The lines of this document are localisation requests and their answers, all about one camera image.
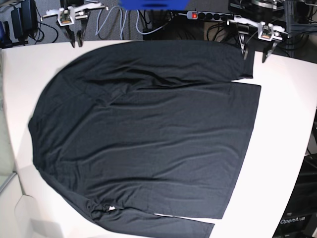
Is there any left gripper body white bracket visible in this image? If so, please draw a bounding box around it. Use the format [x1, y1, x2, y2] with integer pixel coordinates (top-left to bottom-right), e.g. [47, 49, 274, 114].
[227, 15, 288, 41]

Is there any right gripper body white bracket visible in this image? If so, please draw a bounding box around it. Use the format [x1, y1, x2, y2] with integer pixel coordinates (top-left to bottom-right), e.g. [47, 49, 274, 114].
[41, 2, 106, 26]

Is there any black long-sleeve T-shirt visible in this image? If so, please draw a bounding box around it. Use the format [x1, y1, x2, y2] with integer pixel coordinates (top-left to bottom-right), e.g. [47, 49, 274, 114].
[28, 40, 261, 238]

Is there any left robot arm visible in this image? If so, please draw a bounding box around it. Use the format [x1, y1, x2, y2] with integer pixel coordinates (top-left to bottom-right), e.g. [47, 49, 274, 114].
[226, 0, 294, 62]

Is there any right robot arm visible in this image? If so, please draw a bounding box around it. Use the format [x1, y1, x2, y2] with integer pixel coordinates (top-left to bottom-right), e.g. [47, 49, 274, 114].
[40, 0, 106, 48]

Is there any black power brick on floor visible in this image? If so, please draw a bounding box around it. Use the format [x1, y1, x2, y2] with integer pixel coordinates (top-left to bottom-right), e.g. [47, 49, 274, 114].
[11, 0, 37, 41]

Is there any blue box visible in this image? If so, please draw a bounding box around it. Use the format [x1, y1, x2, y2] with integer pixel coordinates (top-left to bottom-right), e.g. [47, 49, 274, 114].
[120, 0, 189, 10]

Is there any black OpenArm base unit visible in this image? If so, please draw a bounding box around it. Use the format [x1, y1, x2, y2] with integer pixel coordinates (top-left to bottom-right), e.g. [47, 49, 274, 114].
[273, 154, 317, 238]

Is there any white power strip red switch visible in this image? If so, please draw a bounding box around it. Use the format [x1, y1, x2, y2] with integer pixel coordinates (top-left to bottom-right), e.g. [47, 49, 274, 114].
[185, 11, 236, 22]

